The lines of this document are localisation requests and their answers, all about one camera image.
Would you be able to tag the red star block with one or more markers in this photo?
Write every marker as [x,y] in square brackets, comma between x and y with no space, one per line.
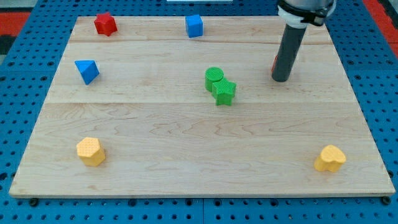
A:
[105,24]

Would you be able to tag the yellow hexagon block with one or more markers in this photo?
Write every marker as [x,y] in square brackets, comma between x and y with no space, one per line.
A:
[90,151]

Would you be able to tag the green circle block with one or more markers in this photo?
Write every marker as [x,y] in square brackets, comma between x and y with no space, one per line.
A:
[212,74]

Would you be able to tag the blue triangle block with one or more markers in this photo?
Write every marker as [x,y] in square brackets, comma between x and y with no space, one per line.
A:
[88,70]

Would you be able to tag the blue cube block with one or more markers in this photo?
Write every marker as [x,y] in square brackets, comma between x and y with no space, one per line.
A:
[194,26]

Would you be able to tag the wooden board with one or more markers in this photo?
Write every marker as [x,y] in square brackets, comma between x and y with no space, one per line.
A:
[164,136]

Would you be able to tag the red circle block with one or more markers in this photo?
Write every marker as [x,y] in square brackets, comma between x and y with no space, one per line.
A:
[274,63]

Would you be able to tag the yellow heart block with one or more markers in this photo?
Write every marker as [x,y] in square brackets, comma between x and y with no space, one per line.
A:
[330,159]

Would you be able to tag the green star block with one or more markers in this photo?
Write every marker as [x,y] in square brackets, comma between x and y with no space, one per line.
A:
[223,92]

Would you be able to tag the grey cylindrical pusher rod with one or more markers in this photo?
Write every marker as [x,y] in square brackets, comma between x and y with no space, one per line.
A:
[288,50]

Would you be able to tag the robot arm with white collar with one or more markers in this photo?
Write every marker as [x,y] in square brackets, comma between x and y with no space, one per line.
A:
[300,13]

